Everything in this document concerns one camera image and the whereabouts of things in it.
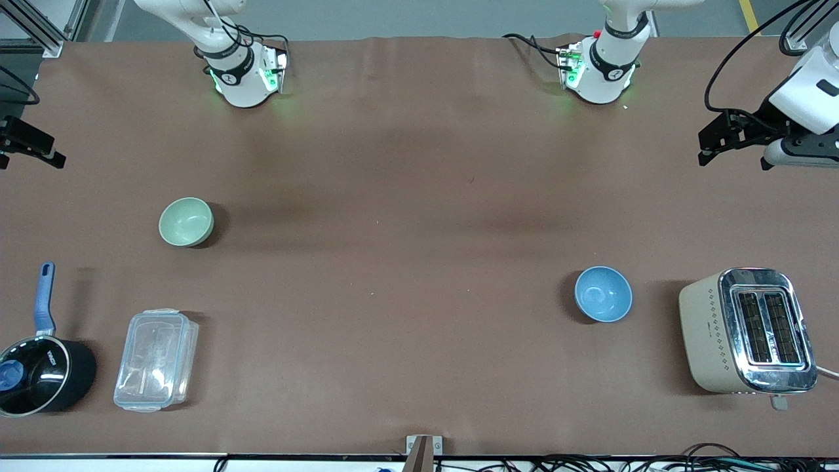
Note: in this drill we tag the beige chrome toaster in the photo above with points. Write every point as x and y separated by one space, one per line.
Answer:
711 334

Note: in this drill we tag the green bowl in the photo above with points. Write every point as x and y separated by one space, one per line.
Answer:
186 221

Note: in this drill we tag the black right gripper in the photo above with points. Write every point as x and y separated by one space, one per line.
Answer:
19 138

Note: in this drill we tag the aluminium frame profile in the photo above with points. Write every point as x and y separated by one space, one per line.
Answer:
39 29
803 36

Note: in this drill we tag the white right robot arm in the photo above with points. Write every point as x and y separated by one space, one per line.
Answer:
239 78

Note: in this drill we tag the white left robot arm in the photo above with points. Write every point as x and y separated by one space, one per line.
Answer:
809 92

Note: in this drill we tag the clear plastic food container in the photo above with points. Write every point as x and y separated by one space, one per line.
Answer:
156 360

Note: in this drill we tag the brown table mat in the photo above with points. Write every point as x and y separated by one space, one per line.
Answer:
419 341

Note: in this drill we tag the metal mount bracket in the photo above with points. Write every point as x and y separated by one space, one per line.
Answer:
423 452

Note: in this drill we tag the blue bowl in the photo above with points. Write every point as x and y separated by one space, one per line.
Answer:
603 294

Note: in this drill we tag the glass lid blue knob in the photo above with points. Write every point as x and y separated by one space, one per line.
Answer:
39 380

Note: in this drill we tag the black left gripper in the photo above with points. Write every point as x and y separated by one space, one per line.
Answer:
756 123

